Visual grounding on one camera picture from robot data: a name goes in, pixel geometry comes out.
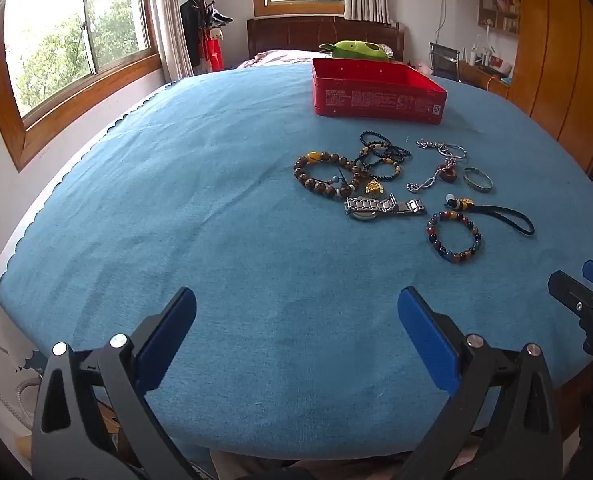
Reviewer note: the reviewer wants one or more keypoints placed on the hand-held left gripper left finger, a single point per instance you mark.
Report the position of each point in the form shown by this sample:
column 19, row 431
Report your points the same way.
column 169, row 340

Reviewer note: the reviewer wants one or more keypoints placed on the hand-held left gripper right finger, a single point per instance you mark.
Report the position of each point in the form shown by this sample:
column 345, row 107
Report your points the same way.
column 426, row 345

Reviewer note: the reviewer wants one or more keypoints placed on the silver metal wristwatch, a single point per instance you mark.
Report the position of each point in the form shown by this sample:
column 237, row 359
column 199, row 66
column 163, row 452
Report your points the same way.
column 371, row 206

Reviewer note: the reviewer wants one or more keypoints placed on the gold charm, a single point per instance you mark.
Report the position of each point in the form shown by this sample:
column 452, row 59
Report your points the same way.
column 375, row 187

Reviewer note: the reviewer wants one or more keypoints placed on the red rectangular box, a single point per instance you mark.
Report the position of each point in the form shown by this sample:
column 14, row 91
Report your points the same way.
column 376, row 102

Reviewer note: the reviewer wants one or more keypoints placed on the wooden wardrobe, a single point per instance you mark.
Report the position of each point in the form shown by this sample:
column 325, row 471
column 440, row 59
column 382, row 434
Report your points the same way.
column 551, row 60

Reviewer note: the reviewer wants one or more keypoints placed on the wooden desk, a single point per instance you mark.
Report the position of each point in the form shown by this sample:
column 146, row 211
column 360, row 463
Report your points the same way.
column 476, row 77

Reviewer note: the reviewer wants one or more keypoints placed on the black chair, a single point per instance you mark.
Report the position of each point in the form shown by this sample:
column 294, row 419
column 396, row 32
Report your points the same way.
column 444, row 62

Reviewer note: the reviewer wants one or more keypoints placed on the red bag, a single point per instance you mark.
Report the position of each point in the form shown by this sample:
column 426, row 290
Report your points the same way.
column 215, row 52

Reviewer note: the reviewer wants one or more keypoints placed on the green plush toy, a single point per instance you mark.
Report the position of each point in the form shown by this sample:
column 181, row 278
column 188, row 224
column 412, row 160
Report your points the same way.
column 361, row 50

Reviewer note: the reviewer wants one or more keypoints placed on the pink bedding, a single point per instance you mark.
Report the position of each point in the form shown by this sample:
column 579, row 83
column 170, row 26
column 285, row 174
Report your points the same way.
column 276, row 56

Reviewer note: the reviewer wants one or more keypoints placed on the white curtain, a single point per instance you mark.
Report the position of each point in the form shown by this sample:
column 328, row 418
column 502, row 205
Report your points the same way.
column 171, row 25

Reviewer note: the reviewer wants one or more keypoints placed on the dark wooden headboard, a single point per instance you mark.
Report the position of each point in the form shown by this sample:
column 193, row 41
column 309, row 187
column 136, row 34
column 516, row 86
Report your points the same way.
column 286, row 32

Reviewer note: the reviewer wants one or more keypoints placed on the wooden wall shelf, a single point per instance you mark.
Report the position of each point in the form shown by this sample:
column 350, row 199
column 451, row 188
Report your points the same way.
column 498, row 12

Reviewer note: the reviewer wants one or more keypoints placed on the large wooden frame window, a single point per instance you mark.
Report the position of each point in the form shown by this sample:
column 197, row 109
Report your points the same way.
column 51, row 60

